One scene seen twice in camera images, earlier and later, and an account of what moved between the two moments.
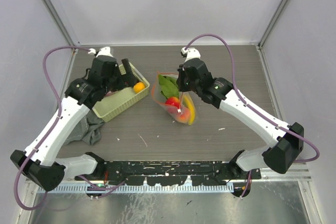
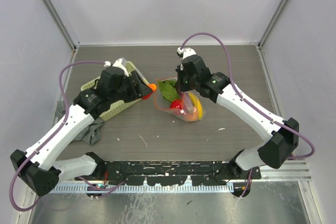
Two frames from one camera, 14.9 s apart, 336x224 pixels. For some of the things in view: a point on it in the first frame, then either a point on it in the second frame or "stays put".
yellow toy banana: [190, 104] to [197, 103]
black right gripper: [181, 74] stays put
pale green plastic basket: [115, 102] stays put
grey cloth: [88, 130] stays put
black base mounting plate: [170, 173] stays put
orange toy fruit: [184, 117] to [191, 117]
